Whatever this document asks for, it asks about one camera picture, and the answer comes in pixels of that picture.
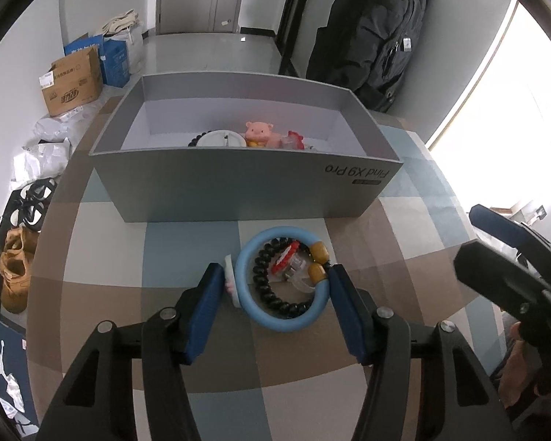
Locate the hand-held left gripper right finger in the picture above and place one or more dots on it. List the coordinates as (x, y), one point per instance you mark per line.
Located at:
(349, 312)

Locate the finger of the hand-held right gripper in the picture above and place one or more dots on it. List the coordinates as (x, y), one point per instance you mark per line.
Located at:
(500, 227)
(491, 271)

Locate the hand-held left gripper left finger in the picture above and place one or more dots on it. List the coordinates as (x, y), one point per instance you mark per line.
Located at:
(206, 312)

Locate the red white hair clip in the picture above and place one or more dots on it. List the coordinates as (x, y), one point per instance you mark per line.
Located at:
(284, 255)

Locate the grey cardboard box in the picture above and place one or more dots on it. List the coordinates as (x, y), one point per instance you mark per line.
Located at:
(238, 183)

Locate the white round disc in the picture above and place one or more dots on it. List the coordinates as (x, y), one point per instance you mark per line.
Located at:
(220, 139)

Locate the red pink hair clip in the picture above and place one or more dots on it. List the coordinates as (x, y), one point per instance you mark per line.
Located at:
(295, 139)

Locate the pink pig toy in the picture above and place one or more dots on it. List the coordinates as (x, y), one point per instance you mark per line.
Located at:
(261, 132)

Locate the person's right hand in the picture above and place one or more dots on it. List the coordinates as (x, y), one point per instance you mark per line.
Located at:
(521, 367)

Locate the white pink hair clip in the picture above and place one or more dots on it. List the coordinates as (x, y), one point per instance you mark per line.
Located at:
(231, 275)

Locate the checkered tablecloth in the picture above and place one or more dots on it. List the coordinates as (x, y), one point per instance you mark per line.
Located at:
(165, 248)

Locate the brown shoe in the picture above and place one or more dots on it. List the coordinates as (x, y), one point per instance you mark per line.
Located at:
(13, 287)
(20, 246)

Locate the black white sandal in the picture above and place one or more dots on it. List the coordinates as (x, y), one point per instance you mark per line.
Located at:
(25, 216)
(39, 190)

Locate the white plastic bag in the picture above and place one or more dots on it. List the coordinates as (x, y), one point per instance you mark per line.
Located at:
(57, 129)
(39, 163)

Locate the black backpack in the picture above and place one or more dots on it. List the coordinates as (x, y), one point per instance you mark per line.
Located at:
(372, 32)

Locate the blue carton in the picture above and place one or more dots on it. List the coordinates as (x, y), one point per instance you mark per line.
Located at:
(80, 46)
(117, 64)

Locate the brown cardboard box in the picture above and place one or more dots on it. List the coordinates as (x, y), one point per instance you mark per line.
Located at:
(71, 85)

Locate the translucent white bag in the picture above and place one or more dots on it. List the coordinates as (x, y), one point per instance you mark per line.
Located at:
(137, 48)

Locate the beige tote bag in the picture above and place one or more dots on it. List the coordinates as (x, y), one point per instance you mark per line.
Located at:
(119, 23)

